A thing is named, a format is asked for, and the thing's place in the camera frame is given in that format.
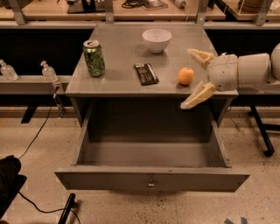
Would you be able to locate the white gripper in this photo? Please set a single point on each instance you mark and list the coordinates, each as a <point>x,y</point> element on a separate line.
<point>224,70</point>

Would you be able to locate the orange fruit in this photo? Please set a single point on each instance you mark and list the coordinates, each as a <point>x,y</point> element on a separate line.
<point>185,76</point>

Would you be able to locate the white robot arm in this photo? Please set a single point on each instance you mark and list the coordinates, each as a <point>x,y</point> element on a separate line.
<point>258,71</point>

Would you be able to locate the grey cabinet counter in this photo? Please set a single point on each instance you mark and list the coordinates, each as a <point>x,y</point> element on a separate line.
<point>118,95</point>

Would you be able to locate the grey open top drawer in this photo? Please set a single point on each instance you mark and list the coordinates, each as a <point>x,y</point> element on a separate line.
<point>120,157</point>

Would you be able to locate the black snack bar packet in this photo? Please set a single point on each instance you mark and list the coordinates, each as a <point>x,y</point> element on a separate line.
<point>146,74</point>

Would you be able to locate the white bowl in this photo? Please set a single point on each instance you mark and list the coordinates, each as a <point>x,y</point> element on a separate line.
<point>156,40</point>

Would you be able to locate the black chair base leg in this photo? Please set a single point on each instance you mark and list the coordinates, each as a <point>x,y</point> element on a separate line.
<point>264,127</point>

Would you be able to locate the green soda can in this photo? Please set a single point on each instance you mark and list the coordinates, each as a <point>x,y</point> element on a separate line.
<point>94,58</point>

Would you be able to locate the clear pump sanitizer bottle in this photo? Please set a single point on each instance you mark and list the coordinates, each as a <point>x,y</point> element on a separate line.
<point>48,72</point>

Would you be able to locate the black stand foot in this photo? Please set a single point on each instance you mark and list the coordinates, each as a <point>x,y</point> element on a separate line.
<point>67,209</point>

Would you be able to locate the clear sanitizer bottle far left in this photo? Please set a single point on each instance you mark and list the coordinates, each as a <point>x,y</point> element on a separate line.
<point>8,71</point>

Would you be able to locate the black object lower left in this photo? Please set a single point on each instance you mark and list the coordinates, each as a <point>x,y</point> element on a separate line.
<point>11,181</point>

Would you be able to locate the metal drawer handle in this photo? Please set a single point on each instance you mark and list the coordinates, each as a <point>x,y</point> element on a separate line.
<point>151,184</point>

